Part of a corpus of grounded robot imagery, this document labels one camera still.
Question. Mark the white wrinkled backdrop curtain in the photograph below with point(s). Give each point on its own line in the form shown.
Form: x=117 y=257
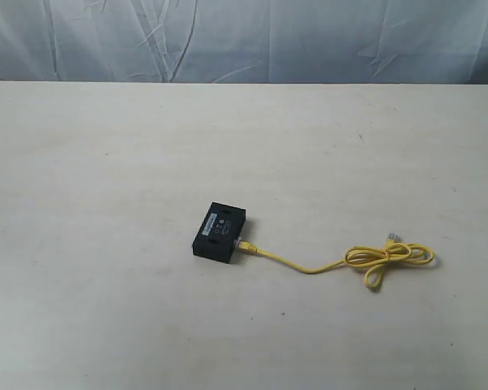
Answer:
x=324 y=42

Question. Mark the black network switch box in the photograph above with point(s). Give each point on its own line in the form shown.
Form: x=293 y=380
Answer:
x=219 y=233

